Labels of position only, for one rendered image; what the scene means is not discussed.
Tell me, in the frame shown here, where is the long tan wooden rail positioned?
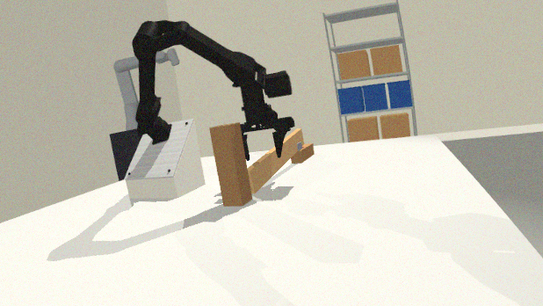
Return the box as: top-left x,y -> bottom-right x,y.
247,128 -> 304,194

